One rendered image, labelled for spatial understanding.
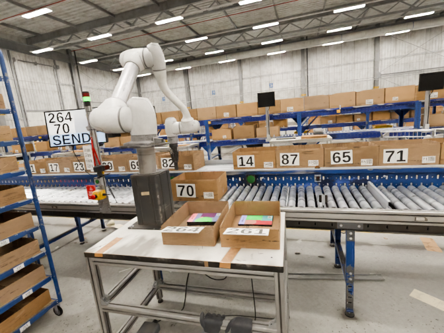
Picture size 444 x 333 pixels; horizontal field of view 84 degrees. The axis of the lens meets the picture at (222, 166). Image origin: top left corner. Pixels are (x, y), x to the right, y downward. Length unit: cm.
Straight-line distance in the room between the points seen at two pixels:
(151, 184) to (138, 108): 44
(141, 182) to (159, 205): 17
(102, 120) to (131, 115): 18
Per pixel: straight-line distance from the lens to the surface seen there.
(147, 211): 158
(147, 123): 148
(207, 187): 188
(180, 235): 130
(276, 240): 119
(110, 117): 156
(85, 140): 239
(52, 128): 252
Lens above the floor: 136
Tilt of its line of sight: 11 degrees down
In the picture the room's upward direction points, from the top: 5 degrees counter-clockwise
